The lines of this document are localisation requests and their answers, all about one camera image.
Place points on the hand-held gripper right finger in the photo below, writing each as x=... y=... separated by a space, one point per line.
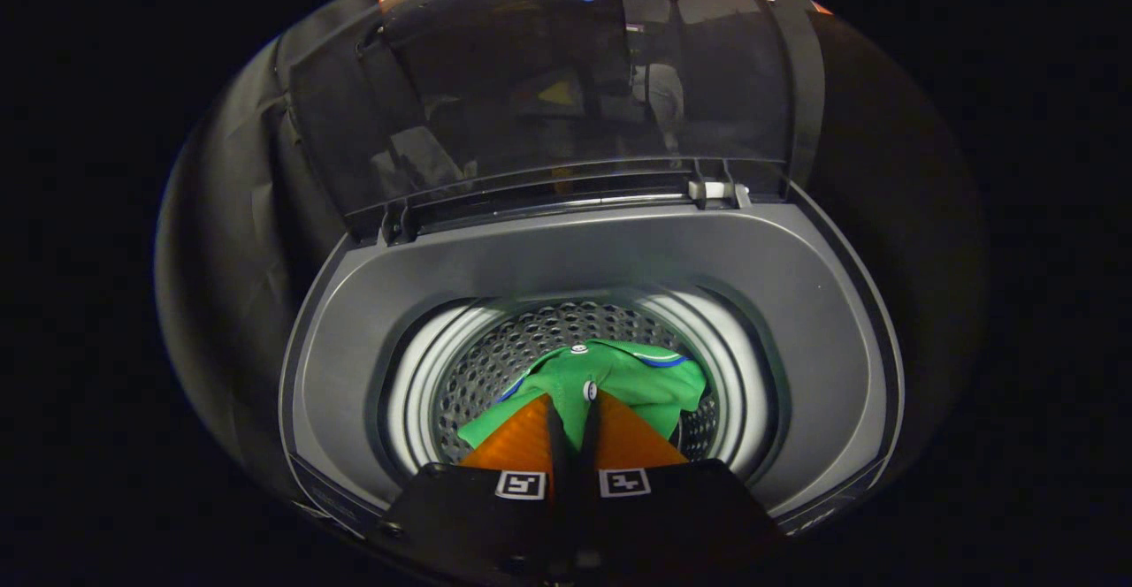
x=681 y=516

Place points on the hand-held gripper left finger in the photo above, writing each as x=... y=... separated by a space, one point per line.
x=478 y=516

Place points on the green polo shirt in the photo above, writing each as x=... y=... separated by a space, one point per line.
x=654 y=379

